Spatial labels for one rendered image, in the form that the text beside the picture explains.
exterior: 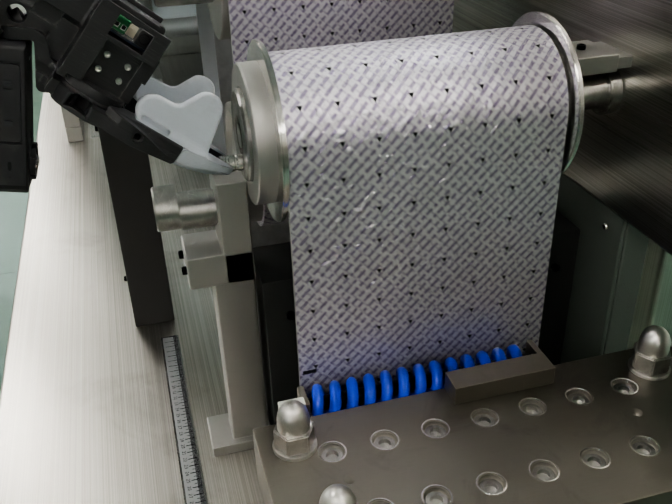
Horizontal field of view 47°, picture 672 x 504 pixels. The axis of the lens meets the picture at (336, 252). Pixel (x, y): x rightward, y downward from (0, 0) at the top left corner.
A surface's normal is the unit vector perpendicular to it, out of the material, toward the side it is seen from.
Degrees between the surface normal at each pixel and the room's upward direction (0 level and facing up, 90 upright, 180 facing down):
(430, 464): 0
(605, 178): 90
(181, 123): 90
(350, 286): 90
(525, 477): 0
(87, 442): 0
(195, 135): 90
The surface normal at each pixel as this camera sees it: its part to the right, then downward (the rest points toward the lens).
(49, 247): -0.03, -0.86
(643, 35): -0.96, 0.16
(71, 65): 0.27, 0.48
